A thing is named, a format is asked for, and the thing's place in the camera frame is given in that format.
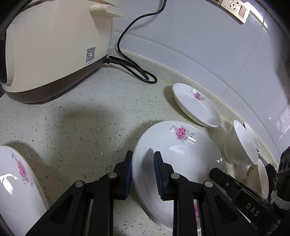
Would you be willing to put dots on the large floral white plate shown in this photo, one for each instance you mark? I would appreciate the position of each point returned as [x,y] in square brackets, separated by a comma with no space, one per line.
[13,192]
[181,154]

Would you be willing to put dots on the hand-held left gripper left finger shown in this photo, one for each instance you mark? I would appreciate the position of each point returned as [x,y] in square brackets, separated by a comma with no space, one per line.
[128,174]

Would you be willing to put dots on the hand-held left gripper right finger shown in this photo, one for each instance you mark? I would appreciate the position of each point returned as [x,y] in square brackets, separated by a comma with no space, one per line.
[158,174]

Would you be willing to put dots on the gold wall socket panel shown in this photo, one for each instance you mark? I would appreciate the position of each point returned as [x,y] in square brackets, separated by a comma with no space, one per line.
[234,9]
[217,1]

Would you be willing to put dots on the white bowl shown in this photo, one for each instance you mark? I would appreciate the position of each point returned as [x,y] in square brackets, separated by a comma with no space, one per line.
[260,179]
[240,145]
[253,136]

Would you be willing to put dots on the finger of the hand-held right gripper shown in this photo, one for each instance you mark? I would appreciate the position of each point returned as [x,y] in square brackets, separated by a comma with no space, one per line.
[235,188]
[270,179]

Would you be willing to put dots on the cream rice cooker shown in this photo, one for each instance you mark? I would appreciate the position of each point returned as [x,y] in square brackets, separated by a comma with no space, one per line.
[56,45]

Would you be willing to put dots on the small floral white plate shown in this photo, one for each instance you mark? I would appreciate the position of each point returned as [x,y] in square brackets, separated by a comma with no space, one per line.
[197,109]

